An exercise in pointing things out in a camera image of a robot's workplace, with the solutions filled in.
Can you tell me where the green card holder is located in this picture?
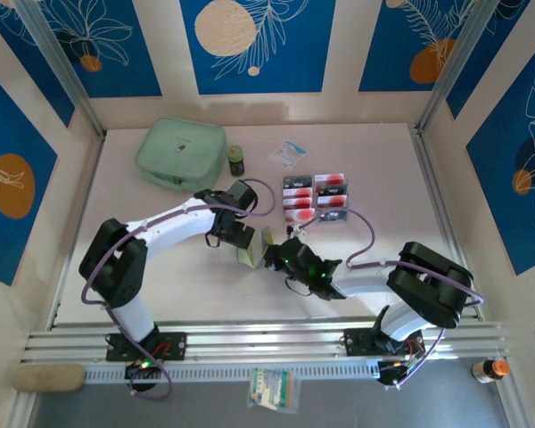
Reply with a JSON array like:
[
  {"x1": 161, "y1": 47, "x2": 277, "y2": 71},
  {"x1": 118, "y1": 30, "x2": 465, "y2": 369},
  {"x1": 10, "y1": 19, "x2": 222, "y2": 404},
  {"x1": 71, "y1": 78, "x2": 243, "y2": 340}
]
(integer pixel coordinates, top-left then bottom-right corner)
[{"x1": 235, "y1": 226, "x2": 277, "y2": 271}]

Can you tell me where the clear acrylic card stand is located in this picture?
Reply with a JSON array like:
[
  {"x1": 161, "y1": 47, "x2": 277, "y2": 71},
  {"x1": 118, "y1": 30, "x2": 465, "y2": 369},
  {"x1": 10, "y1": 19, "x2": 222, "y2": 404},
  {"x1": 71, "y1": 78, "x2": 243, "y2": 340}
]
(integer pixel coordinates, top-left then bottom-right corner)
[{"x1": 280, "y1": 171, "x2": 351, "y2": 228}]

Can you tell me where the small jar with green lid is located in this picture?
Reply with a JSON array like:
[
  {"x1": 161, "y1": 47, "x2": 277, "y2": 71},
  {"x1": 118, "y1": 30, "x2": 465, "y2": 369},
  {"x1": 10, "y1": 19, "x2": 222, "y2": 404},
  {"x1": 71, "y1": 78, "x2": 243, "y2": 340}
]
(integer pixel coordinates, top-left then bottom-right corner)
[{"x1": 227, "y1": 144, "x2": 246, "y2": 177}]

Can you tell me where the mint green zip pouch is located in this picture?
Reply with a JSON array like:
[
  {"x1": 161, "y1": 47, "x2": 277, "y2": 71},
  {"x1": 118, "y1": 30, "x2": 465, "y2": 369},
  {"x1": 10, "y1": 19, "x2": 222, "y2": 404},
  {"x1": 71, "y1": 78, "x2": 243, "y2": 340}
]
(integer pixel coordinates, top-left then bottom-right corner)
[{"x1": 135, "y1": 116, "x2": 229, "y2": 194}]

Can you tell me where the white blue sachet packet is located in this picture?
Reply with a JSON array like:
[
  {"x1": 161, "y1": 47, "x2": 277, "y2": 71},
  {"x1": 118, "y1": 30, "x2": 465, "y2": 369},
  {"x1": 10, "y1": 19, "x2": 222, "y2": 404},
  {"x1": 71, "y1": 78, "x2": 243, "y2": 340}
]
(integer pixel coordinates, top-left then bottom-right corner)
[{"x1": 267, "y1": 139, "x2": 309, "y2": 170}]

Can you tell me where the clear plastic bag packet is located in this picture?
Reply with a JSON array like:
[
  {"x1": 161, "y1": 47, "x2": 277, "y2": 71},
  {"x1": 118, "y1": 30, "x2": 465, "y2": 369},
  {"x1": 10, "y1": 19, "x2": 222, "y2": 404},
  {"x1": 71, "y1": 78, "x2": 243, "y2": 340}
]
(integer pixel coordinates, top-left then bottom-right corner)
[{"x1": 247, "y1": 367, "x2": 302, "y2": 411}]

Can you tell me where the amber bottle with orange cap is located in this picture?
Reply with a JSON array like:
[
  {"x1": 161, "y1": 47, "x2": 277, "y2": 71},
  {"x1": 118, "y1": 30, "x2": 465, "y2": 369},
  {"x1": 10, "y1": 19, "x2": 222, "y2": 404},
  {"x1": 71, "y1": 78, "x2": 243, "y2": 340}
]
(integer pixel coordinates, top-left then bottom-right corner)
[{"x1": 471, "y1": 358, "x2": 512, "y2": 385}]

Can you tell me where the beige foam block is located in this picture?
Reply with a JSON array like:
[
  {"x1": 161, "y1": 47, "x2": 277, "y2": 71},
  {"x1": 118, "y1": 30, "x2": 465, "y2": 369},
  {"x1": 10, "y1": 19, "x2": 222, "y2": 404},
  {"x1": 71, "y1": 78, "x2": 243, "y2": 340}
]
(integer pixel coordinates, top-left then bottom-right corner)
[{"x1": 12, "y1": 364, "x2": 86, "y2": 393}]

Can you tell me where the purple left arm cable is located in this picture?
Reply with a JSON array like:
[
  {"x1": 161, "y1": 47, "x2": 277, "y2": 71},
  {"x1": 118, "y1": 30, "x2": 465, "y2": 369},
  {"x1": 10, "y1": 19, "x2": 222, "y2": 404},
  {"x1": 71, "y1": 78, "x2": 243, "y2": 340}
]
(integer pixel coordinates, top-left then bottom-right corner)
[{"x1": 80, "y1": 177, "x2": 277, "y2": 400}]

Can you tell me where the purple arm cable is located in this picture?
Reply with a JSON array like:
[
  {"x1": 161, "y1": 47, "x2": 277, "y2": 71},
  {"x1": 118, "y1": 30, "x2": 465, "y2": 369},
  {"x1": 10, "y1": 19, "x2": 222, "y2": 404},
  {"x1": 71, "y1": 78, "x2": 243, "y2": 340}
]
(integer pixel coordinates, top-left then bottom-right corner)
[
  {"x1": 300, "y1": 207, "x2": 485, "y2": 391},
  {"x1": 80, "y1": 177, "x2": 277, "y2": 400}
]

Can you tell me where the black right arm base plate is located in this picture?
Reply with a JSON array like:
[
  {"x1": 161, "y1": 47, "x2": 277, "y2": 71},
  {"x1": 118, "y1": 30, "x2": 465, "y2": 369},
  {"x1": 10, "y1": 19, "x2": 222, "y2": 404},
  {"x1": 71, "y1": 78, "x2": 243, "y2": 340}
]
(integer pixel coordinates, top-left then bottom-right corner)
[{"x1": 343, "y1": 327, "x2": 427, "y2": 358}]

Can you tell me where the aluminium frame rail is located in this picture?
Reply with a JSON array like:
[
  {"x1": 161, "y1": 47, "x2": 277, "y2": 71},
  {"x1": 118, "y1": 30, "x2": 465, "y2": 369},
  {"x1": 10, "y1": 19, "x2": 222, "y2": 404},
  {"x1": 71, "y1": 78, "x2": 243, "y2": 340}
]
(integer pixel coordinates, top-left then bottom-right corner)
[{"x1": 20, "y1": 317, "x2": 512, "y2": 365}]

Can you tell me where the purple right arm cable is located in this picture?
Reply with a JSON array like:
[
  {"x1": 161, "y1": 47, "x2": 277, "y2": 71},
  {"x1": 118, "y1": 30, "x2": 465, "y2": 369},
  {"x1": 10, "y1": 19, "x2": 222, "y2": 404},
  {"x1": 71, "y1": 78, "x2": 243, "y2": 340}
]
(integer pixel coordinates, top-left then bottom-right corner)
[{"x1": 300, "y1": 207, "x2": 485, "y2": 391}]

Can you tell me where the slotted grey cable duct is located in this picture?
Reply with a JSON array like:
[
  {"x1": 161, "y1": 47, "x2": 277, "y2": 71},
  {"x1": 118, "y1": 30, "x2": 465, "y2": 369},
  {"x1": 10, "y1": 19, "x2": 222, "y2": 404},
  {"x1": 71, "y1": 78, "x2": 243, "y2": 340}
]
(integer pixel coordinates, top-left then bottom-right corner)
[{"x1": 83, "y1": 359, "x2": 383, "y2": 383}]

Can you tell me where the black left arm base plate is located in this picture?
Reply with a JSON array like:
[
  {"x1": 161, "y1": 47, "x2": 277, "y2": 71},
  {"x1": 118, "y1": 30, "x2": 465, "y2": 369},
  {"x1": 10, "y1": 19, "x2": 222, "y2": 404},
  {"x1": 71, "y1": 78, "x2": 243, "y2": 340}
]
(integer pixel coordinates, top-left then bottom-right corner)
[{"x1": 105, "y1": 332, "x2": 188, "y2": 363}]

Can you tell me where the aluminium table side rail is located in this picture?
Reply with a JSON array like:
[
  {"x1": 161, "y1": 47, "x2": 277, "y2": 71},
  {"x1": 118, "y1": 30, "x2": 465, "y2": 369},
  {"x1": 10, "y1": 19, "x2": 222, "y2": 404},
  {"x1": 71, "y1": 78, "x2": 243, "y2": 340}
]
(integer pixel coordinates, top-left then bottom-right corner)
[
  {"x1": 408, "y1": 124, "x2": 487, "y2": 322},
  {"x1": 46, "y1": 131, "x2": 108, "y2": 332}
]

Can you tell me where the aluminium frame post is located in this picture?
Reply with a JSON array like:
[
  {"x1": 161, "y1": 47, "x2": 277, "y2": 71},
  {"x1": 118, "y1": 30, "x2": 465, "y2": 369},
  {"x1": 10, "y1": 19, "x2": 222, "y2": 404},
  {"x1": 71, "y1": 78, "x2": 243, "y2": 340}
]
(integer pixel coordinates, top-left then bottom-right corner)
[
  {"x1": 415, "y1": 0, "x2": 503, "y2": 135},
  {"x1": 12, "y1": 0, "x2": 107, "y2": 140}
]

